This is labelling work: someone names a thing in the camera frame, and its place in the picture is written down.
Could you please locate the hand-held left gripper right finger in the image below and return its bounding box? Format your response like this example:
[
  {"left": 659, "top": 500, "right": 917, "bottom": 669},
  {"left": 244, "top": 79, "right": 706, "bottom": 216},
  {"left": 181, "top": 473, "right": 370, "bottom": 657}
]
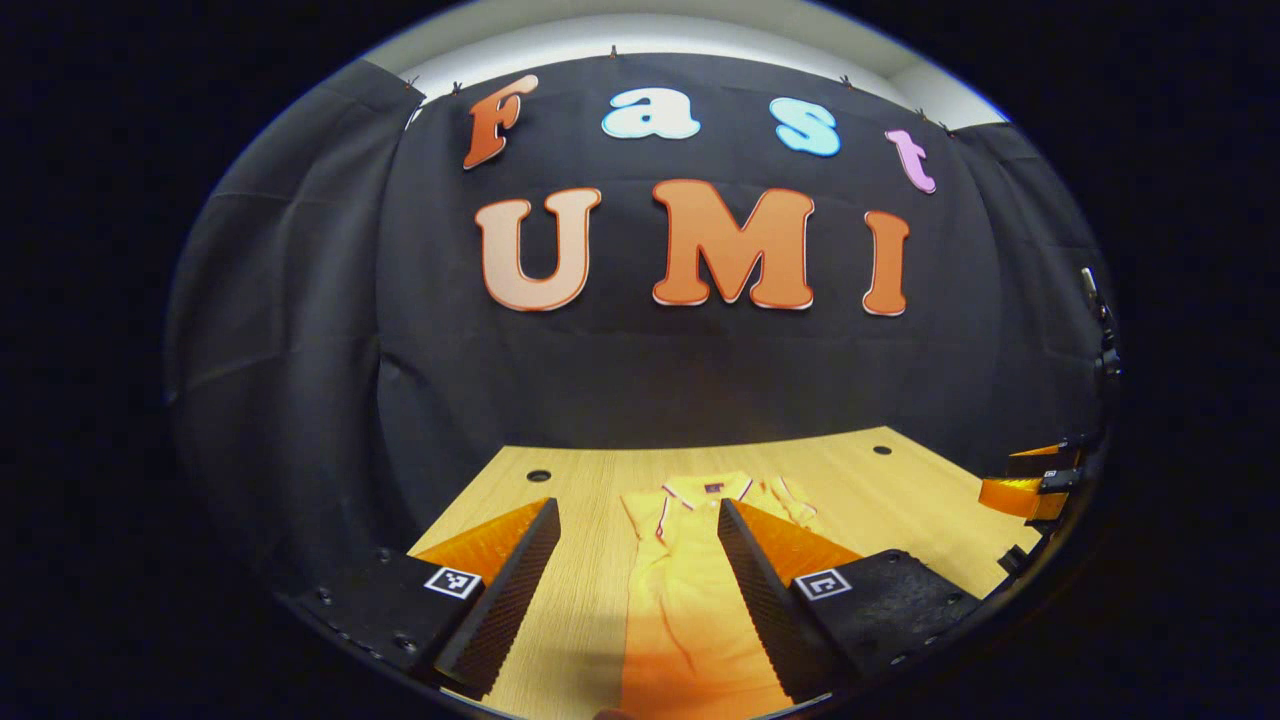
[{"left": 716, "top": 498, "right": 986, "bottom": 704}]

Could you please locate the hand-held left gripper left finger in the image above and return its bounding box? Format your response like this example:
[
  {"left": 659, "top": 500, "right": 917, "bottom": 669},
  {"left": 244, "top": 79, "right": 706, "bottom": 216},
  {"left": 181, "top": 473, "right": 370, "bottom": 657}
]
[{"left": 290, "top": 497, "right": 563, "bottom": 701}]

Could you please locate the orange T-shirt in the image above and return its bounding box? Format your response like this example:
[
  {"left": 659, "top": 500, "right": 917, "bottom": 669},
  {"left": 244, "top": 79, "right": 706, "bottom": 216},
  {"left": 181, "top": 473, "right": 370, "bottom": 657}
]
[{"left": 618, "top": 470, "right": 831, "bottom": 720}]

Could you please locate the black backdrop cloth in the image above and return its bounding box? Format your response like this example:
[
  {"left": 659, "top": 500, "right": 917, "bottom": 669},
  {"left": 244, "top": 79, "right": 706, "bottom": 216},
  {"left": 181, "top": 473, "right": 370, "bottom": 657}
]
[{"left": 165, "top": 52, "right": 1121, "bottom": 591}]

